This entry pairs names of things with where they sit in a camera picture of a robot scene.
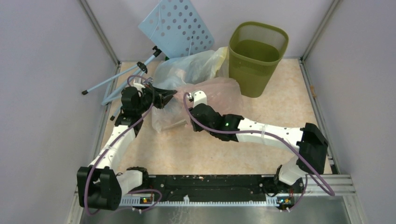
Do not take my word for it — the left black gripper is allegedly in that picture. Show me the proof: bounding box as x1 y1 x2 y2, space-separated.
135 84 177 114

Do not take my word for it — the large clear yellow-rimmed plastic bag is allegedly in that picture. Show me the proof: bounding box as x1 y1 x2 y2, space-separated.
152 47 228 132

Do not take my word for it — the pink plastic trash bag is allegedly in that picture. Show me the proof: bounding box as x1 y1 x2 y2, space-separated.
174 77 243 114

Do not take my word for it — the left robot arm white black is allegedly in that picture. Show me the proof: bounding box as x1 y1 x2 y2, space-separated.
77 84 177 210

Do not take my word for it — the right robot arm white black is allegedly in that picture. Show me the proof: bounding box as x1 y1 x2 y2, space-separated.
183 90 335 196

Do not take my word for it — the olive green mesh trash bin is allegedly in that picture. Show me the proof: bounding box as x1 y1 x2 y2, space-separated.
229 21 289 98

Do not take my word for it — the light blue perforated board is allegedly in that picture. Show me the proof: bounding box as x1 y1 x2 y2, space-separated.
138 0 214 58

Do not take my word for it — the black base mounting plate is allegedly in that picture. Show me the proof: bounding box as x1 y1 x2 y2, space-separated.
136 175 304 203

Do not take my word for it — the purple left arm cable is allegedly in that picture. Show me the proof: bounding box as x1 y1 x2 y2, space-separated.
83 75 163 217

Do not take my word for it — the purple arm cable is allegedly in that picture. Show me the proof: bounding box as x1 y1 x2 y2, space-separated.
83 75 163 217
182 92 336 212

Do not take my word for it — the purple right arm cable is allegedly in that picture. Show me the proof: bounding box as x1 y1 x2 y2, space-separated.
182 92 336 212

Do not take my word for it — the white slotted cable duct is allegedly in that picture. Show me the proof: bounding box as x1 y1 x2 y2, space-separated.
119 194 279 207

